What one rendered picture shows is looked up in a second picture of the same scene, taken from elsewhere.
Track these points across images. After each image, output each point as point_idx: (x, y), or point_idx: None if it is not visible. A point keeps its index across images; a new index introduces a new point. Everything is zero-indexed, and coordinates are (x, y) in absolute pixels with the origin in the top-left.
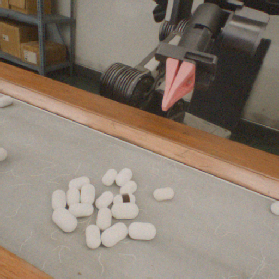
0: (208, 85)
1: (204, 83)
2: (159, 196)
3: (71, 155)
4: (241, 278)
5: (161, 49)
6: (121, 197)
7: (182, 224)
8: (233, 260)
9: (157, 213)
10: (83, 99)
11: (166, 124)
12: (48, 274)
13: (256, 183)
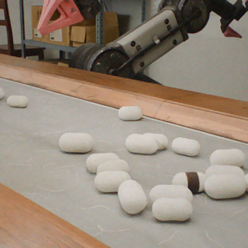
0: (89, 10)
1: (86, 9)
2: (9, 100)
3: None
4: (22, 133)
5: None
6: None
7: (14, 115)
8: (30, 128)
9: (0, 110)
10: (21, 63)
11: (86, 73)
12: None
13: (129, 103)
